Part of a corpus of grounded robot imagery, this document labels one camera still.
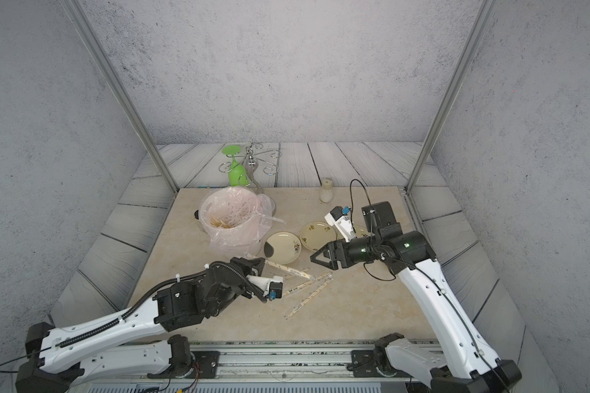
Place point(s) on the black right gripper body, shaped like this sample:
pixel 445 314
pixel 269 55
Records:
pixel 360 251

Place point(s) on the right aluminium frame post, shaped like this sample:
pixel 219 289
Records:
pixel 463 65

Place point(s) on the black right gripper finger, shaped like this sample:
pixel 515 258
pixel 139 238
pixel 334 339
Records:
pixel 329 264
pixel 330 251

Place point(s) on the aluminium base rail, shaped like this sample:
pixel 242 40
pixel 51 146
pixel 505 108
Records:
pixel 176 364

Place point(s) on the white shaker bottle beige cap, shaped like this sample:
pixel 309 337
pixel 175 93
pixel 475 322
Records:
pixel 327 190

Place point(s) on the wrapped chopsticks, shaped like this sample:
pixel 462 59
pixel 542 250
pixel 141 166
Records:
pixel 324 283
pixel 318 279
pixel 273 265

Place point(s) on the cream plate with dark patch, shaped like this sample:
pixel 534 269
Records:
pixel 282 248

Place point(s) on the left aluminium frame post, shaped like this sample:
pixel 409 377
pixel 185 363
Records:
pixel 84 29

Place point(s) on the aluminium frame post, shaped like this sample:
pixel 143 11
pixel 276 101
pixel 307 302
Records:
pixel 463 65
pixel 84 29

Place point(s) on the chrome cup holder stand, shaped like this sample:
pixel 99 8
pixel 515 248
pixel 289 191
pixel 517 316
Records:
pixel 256 157

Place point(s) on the wrapped chopsticks left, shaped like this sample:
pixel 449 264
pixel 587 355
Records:
pixel 273 265

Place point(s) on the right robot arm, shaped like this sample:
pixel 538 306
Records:
pixel 469 363

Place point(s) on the wrapped chopsticks right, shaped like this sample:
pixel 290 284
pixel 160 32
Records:
pixel 324 283

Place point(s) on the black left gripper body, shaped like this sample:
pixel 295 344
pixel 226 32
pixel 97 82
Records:
pixel 245 268

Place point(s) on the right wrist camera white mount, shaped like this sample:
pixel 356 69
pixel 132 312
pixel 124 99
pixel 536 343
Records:
pixel 339 218

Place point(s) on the wrapped chopsticks middle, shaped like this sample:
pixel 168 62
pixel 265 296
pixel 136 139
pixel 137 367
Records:
pixel 318 279

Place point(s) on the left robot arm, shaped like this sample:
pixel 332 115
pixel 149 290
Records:
pixel 56 356

